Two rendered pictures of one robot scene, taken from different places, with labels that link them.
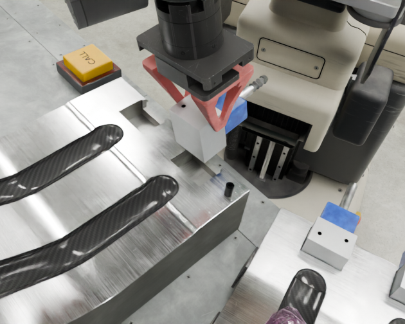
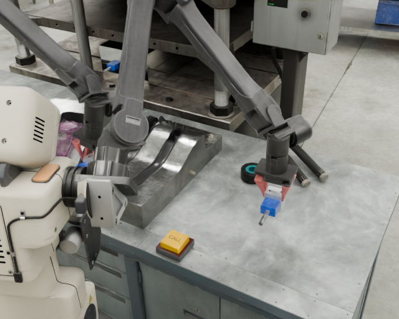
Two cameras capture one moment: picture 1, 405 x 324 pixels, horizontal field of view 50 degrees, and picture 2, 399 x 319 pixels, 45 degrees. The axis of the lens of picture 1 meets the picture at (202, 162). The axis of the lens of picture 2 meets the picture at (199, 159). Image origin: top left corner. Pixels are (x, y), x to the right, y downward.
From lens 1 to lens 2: 1.65 m
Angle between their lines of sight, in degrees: 95
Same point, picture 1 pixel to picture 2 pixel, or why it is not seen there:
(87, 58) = (174, 238)
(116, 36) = not seen: outside the picture
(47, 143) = (156, 176)
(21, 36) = (234, 259)
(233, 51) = (79, 131)
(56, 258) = (133, 154)
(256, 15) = (70, 269)
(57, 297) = not seen: hidden behind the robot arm
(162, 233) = not seen: hidden behind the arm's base
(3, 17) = (258, 271)
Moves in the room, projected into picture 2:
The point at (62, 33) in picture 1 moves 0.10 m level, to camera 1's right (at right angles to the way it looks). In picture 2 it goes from (212, 271) to (175, 277)
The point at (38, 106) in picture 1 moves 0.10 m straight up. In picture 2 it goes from (189, 223) to (188, 197)
